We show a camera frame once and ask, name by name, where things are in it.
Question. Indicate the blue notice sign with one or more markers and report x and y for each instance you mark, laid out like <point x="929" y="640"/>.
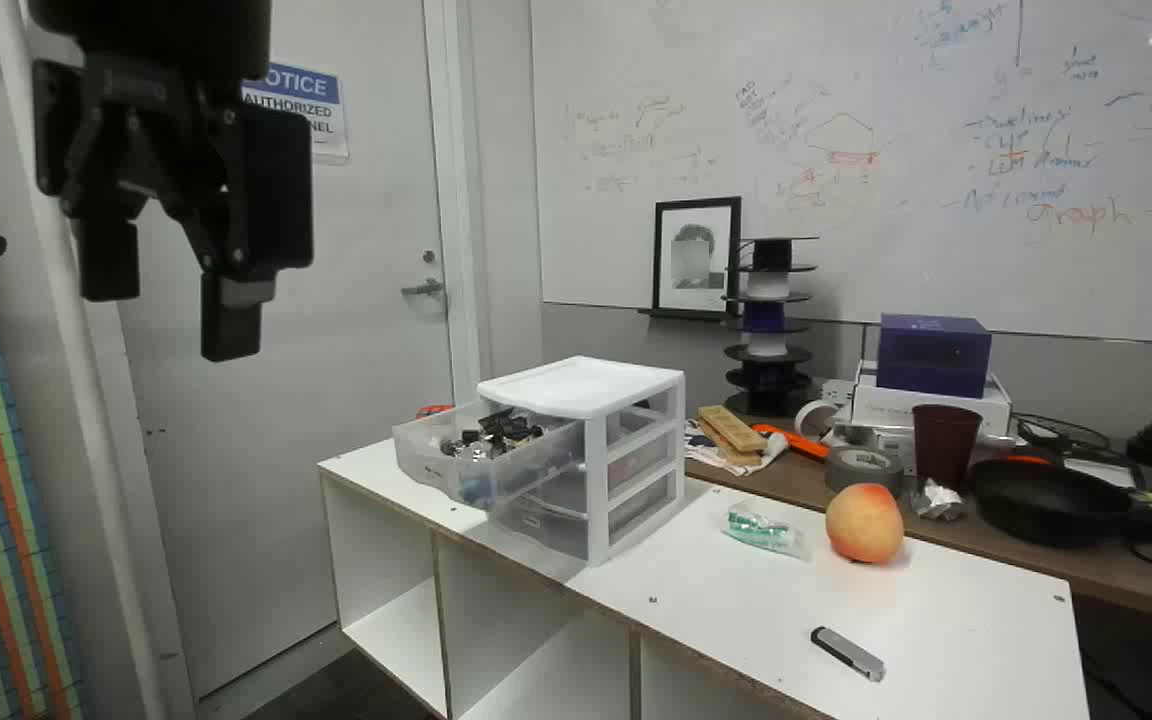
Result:
<point x="304" y="94"/>

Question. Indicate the grey tape roll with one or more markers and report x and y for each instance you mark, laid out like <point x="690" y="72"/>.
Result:
<point x="857" y="466"/>

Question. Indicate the black filament spool stack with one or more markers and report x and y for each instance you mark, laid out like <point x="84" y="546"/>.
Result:
<point x="766" y="360"/>

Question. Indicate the white plastic drawer unit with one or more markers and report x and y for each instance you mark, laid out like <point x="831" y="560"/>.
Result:
<point x="626" y="470"/>

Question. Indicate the wooden brush block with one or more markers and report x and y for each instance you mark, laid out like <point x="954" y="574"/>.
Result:
<point x="735" y="428"/>

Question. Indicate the whiteboard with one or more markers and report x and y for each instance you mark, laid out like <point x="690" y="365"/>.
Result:
<point x="987" y="158"/>

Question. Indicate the toy peach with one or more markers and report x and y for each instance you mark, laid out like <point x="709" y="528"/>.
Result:
<point x="865" y="525"/>

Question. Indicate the dark grey small bar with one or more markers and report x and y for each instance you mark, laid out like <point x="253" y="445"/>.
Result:
<point x="851" y="653"/>

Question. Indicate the dark red cup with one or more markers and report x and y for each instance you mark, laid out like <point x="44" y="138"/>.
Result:
<point x="944" y="442"/>

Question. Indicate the white box under purple box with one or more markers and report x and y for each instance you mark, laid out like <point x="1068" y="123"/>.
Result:
<point x="899" y="407"/>

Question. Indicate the black frying pan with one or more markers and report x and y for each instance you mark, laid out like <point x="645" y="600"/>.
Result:
<point x="1050" y="504"/>

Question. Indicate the orange handled tool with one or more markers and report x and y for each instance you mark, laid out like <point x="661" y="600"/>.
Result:
<point x="797" y="442"/>

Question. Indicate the clear top drawer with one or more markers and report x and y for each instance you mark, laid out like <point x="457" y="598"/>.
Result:
<point x="484" y="454"/>

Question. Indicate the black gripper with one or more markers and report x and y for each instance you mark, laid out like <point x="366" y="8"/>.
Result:
<point x="159" y="115"/>

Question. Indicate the door handle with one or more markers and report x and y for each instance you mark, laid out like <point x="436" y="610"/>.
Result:
<point x="429" y="286"/>

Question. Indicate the white shelf cabinet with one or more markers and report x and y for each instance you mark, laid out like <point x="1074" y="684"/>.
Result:
<point x="481" y="621"/>

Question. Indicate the framed portrait photo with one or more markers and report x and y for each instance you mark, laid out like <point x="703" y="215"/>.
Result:
<point x="694" y="259"/>

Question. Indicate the teal small object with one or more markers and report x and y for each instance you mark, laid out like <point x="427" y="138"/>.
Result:
<point x="758" y="535"/>

